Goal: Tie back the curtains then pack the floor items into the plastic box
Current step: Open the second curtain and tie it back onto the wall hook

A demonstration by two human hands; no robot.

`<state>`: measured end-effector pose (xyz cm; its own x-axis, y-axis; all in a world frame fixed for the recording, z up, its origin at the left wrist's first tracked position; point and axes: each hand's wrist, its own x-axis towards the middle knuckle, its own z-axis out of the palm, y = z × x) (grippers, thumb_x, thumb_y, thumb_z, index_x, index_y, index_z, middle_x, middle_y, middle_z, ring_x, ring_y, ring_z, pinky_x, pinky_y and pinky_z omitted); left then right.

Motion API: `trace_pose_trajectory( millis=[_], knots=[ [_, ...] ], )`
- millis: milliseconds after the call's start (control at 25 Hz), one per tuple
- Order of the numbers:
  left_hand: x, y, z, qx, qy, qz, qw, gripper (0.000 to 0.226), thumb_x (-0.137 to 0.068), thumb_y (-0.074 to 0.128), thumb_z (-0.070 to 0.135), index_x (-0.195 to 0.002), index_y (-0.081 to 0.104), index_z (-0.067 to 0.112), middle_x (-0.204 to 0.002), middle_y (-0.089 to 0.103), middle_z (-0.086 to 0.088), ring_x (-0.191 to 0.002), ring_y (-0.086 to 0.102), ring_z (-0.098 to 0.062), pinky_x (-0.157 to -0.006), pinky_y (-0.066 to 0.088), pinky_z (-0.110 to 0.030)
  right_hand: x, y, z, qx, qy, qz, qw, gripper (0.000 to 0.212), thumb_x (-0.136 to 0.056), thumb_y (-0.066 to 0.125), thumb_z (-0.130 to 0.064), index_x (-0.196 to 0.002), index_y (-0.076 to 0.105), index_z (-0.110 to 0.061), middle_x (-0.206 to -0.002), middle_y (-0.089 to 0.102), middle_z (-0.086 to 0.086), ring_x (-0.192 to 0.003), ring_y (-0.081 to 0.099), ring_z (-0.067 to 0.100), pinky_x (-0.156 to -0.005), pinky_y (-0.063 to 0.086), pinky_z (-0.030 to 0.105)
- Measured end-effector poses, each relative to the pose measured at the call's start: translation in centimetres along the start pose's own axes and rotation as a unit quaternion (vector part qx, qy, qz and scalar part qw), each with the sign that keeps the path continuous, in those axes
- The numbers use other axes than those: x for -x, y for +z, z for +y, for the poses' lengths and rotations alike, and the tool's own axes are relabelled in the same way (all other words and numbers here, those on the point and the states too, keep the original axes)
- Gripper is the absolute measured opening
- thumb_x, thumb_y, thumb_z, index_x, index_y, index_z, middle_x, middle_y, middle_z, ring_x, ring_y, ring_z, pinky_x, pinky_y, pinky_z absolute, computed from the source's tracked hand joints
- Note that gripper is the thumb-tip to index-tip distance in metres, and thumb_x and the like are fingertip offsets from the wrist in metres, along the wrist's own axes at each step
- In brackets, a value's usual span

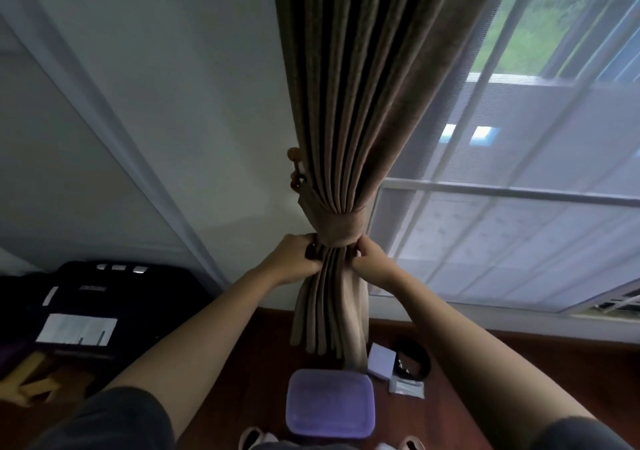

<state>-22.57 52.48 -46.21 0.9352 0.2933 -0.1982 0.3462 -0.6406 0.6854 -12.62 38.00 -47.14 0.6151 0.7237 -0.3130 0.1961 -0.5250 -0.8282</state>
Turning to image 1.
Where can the person's right hand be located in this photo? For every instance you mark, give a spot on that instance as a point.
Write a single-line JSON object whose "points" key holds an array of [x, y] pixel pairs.
{"points": [[377, 267]]}

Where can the person's left hand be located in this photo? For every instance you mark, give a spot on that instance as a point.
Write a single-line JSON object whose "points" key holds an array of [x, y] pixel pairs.
{"points": [[292, 262]]}

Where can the brown curtain tieback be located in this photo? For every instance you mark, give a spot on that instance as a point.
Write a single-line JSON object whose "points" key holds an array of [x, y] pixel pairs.
{"points": [[335, 222]]}

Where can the small white box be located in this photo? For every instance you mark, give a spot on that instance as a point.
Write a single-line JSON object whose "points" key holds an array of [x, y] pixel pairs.
{"points": [[381, 360]]}

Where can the white packet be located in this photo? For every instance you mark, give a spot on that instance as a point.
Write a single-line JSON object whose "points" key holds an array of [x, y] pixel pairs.
{"points": [[407, 388]]}

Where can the purple container lid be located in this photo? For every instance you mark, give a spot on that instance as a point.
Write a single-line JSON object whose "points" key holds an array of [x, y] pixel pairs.
{"points": [[330, 404]]}

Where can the brown curtain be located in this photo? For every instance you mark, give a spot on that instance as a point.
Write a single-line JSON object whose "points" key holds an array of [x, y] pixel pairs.
{"points": [[360, 64]]}

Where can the person's right forearm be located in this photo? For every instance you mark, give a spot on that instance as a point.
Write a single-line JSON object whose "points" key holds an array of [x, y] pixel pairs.
{"points": [[475, 354]]}

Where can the person's left forearm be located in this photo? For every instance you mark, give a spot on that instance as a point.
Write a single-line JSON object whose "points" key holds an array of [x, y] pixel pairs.
{"points": [[200, 344]]}

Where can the round wooden tieback knob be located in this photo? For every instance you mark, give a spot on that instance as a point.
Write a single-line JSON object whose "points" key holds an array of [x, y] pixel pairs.
{"points": [[294, 154]]}

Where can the white window security grille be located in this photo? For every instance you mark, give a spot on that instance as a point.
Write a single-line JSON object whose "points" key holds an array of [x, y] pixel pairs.
{"points": [[500, 192]]}

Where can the black bag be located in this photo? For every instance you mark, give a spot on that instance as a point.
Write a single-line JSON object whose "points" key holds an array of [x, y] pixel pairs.
{"points": [[150, 294]]}

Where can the pale slipper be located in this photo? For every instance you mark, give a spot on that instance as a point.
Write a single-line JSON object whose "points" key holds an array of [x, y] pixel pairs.
{"points": [[255, 438], [411, 443]]}

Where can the white paper tag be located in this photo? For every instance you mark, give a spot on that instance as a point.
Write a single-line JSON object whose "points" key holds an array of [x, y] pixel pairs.
{"points": [[77, 328]]}

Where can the dark grey shirt sleeve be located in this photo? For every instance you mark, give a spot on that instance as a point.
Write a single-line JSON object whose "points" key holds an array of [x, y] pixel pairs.
{"points": [[110, 422], [580, 437]]}

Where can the green trees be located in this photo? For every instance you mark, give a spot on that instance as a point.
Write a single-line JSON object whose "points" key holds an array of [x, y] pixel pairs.
{"points": [[525, 39]]}

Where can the yellow packet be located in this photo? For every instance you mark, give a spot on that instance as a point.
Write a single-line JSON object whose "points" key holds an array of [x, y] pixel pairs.
{"points": [[30, 384]]}

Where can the dark vertical balcony slats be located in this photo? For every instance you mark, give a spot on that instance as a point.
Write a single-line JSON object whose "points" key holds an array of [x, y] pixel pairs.
{"points": [[590, 39]]}

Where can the dark window frame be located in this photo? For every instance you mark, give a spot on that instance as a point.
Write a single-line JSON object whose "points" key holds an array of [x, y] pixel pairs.
{"points": [[600, 300]]}

